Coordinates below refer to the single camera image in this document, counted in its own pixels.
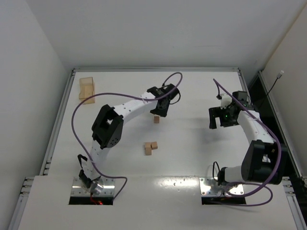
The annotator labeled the wooden cube four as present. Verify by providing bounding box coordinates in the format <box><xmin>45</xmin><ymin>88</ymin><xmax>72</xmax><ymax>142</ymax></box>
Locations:
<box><xmin>153</xmin><ymin>115</ymin><xmax>160</xmax><ymax>124</ymax></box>

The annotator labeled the wooden cube three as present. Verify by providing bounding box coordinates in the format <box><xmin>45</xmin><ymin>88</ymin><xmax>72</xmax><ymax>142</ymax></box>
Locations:
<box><xmin>151</xmin><ymin>141</ymin><xmax>158</xmax><ymax>150</ymax></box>

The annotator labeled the wooden cube two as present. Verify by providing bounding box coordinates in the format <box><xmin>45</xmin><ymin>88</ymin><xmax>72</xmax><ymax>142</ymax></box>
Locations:
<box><xmin>144</xmin><ymin>142</ymin><xmax>151</xmax><ymax>149</ymax></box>

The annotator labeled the wooden cube five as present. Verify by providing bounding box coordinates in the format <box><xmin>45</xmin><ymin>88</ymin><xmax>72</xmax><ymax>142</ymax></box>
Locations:
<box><xmin>145</xmin><ymin>148</ymin><xmax>152</xmax><ymax>156</ymax></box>

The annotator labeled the wooden block box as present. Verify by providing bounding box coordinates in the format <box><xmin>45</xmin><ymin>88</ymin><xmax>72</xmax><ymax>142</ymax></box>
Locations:
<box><xmin>79</xmin><ymin>77</ymin><xmax>95</xmax><ymax>102</ymax></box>

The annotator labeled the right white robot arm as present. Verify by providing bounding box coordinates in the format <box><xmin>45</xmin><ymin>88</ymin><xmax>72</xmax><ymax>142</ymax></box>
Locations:
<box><xmin>209</xmin><ymin>91</ymin><xmax>287</xmax><ymax>185</ymax></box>

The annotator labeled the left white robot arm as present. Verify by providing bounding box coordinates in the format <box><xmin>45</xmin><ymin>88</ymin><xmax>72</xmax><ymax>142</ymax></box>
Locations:
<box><xmin>72</xmin><ymin>84</ymin><xmax>180</xmax><ymax>189</ymax></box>

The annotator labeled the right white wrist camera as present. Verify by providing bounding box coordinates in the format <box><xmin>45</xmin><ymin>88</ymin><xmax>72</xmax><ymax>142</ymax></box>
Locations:
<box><xmin>216</xmin><ymin>93</ymin><xmax>232</xmax><ymax>109</ymax></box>

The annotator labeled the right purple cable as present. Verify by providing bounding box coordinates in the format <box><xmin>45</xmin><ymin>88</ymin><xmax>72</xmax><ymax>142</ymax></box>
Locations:
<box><xmin>213</xmin><ymin>78</ymin><xmax>282</xmax><ymax>207</ymax></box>

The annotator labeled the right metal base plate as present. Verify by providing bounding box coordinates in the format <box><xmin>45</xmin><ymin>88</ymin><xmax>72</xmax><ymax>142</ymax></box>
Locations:
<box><xmin>199</xmin><ymin>177</ymin><xmax>244</xmax><ymax>198</ymax></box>

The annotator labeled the metal base plate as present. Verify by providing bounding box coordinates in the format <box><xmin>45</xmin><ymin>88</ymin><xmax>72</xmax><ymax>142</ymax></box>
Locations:
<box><xmin>199</xmin><ymin>177</ymin><xmax>244</xmax><ymax>198</ymax></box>
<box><xmin>71</xmin><ymin>177</ymin><xmax>115</xmax><ymax>197</ymax></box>

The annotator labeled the black wall cable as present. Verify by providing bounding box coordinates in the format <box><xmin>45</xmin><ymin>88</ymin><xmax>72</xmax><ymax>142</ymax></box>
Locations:
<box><xmin>260</xmin><ymin>70</ymin><xmax>285</xmax><ymax>106</ymax></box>

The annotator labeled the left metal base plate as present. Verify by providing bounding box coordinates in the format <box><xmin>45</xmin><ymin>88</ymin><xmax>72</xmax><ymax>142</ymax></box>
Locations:
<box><xmin>71</xmin><ymin>177</ymin><xmax>115</xmax><ymax>197</ymax></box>

